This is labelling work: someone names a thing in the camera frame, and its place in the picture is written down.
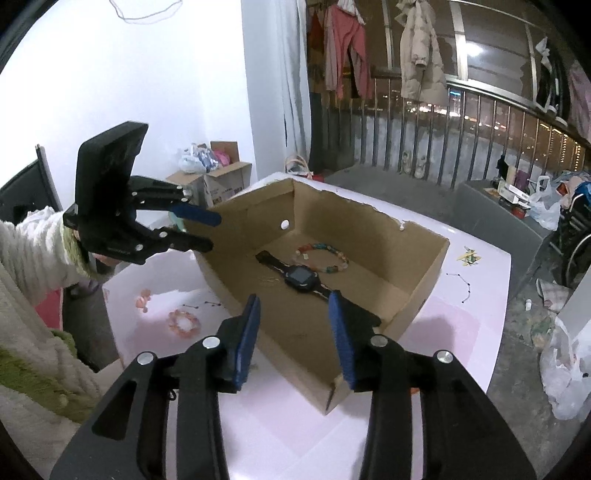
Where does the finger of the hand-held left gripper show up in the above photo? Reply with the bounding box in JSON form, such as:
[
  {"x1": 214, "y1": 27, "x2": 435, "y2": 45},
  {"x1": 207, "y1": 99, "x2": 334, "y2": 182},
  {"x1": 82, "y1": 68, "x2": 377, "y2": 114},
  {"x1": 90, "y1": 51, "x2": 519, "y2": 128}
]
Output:
[
  {"x1": 134, "y1": 226, "x2": 214, "y2": 266},
  {"x1": 129, "y1": 175, "x2": 222, "y2": 228}
]

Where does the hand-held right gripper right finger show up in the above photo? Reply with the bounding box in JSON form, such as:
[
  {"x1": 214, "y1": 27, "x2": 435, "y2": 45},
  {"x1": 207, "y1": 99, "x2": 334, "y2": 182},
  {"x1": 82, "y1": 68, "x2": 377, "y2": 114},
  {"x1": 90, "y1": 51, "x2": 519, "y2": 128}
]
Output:
[{"x1": 327, "y1": 290, "x2": 539, "y2": 480}]

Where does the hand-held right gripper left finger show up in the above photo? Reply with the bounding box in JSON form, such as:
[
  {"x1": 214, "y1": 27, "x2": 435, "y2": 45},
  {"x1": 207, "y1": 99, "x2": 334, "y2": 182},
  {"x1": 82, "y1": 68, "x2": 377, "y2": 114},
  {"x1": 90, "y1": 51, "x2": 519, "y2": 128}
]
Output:
[{"x1": 50, "y1": 294, "x2": 262, "y2": 480}]

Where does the large cardboard box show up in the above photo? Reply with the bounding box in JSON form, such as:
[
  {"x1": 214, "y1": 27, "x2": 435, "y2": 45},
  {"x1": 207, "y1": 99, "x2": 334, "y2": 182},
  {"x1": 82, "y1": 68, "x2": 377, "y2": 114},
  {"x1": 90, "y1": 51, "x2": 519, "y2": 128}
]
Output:
[{"x1": 182, "y1": 178, "x2": 451, "y2": 416}]

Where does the pink bead bracelet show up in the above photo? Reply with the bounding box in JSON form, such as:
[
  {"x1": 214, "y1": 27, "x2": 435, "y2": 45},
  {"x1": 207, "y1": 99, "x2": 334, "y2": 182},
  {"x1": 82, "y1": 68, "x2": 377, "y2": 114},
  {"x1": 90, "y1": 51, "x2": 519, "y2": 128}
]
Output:
[{"x1": 167, "y1": 310, "x2": 201, "y2": 337}]

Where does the black smartwatch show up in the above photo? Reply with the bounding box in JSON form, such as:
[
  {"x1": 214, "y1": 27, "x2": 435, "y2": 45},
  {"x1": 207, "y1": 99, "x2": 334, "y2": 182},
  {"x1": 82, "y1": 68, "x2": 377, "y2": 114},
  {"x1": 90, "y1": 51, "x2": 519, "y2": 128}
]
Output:
[{"x1": 255, "y1": 250, "x2": 342, "y2": 303}]

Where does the multicoloured bead bracelet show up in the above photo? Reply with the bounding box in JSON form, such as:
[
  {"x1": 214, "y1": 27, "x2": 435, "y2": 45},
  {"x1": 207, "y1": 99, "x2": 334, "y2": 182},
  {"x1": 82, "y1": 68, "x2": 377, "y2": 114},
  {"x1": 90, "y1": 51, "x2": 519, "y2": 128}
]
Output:
[{"x1": 295, "y1": 243, "x2": 350, "y2": 274}]

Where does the person's left forearm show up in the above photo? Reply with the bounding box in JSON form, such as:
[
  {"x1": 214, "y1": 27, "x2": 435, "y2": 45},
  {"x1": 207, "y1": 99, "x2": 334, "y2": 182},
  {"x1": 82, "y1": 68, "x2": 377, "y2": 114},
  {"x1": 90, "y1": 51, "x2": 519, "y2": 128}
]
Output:
[{"x1": 0, "y1": 205, "x2": 100, "y2": 296}]

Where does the small cardboard box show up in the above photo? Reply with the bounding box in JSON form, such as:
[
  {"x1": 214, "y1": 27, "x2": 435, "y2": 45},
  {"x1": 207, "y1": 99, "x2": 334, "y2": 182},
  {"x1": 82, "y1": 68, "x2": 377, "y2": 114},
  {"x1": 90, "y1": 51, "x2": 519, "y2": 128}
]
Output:
[{"x1": 166, "y1": 141, "x2": 252, "y2": 208}]

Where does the small white plastic bag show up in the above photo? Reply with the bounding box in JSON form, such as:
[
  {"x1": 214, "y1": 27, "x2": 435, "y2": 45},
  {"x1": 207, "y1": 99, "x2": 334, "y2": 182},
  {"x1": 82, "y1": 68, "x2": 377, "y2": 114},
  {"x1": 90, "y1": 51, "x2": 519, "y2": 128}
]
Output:
[{"x1": 178, "y1": 144, "x2": 206, "y2": 174}]

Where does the grey cabinet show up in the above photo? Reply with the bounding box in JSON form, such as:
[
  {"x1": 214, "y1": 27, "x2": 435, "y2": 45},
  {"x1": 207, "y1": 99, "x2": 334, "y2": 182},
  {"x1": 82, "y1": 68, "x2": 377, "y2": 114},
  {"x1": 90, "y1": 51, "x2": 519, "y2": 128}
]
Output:
[{"x1": 455, "y1": 178, "x2": 555, "y2": 278}]

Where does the fluffy white green robe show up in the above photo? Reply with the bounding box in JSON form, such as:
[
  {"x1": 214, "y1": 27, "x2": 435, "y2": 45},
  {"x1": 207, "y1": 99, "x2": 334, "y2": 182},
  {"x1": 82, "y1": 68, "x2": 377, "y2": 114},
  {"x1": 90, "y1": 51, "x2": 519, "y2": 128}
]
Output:
[{"x1": 0, "y1": 263, "x2": 107, "y2": 444}]

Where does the pink hanging garment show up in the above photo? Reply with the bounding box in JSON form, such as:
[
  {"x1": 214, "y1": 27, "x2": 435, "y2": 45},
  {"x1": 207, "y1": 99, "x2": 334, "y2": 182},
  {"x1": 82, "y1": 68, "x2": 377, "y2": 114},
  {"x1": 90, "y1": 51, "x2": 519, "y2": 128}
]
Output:
[{"x1": 323, "y1": 2, "x2": 372, "y2": 100}]

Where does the large white plastic bag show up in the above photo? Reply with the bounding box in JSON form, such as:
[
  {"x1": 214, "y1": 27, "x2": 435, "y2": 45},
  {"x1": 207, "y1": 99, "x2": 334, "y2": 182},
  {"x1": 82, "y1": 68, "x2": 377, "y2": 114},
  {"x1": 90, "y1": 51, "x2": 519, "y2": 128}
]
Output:
[{"x1": 538, "y1": 318, "x2": 591, "y2": 421}]

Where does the white flat box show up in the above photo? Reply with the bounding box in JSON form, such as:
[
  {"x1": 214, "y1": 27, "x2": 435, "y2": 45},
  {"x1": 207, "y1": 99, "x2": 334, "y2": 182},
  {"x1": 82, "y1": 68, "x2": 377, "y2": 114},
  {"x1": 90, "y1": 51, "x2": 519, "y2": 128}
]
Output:
[{"x1": 498, "y1": 185, "x2": 532, "y2": 206}]

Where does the metal balcony railing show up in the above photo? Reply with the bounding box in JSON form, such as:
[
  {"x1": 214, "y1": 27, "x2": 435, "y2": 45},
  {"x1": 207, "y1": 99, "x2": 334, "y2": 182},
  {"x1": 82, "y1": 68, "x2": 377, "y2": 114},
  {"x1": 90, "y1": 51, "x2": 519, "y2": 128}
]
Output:
[{"x1": 318, "y1": 76, "x2": 591, "y2": 185}]

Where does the wheelchair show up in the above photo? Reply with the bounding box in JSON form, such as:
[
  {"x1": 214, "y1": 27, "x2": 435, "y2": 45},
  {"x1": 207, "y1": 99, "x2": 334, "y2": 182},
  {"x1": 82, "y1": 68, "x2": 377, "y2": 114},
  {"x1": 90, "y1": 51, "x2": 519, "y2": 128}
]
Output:
[{"x1": 551, "y1": 171, "x2": 591, "y2": 291}]

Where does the beige hanging jacket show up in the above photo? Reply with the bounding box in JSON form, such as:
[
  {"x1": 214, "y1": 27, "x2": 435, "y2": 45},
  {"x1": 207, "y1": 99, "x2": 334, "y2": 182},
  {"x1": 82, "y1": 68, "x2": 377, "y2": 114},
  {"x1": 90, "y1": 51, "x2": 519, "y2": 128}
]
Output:
[{"x1": 399, "y1": 0, "x2": 448, "y2": 104}]

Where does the black white hanging garment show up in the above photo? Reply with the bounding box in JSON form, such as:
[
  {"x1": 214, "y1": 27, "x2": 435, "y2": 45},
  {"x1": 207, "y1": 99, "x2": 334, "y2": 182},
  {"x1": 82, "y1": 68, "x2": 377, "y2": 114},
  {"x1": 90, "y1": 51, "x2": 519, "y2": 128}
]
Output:
[{"x1": 536, "y1": 37, "x2": 568, "y2": 114}]

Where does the beige handled bag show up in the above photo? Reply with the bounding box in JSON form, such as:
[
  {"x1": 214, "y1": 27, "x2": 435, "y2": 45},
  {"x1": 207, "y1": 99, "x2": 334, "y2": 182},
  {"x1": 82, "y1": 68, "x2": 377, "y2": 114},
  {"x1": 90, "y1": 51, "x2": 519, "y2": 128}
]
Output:
[{"x1": 284, "y1": 154, "x2": 315, "y2": 178}]

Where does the thin wall cable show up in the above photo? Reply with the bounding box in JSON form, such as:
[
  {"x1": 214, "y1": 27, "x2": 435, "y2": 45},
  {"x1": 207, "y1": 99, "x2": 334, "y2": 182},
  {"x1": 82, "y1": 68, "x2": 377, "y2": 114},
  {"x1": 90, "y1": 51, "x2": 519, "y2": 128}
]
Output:
[{"x1": 108, "y1": 0, "x2": 183, "y2": 21}]

